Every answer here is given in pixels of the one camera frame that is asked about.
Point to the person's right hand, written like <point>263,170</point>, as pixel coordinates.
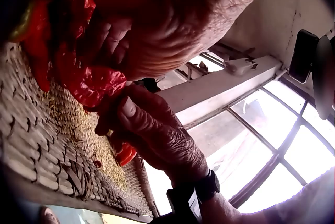
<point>162,135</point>

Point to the person's left hand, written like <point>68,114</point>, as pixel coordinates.
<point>167,25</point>

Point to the person's right thumb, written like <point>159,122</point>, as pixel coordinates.
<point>134,115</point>

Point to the person's right fingers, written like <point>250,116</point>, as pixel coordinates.
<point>106,127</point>

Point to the person's left fingers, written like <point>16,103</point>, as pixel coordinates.
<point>111,39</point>

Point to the dried red chili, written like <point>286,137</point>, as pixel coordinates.
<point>91,86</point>

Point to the scattered chili seeds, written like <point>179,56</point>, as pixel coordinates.
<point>78,121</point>

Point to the small red chili piece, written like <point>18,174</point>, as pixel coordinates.
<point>127,154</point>

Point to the pile of red chilies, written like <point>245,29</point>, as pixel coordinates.
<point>52,11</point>

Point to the woven straw tray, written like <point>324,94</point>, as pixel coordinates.
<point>39,135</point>

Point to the black wrist band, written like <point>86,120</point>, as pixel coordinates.
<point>206,184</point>

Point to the white-framed window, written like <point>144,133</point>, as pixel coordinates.
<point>261,135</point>

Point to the person's body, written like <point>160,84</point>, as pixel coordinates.
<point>306,200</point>

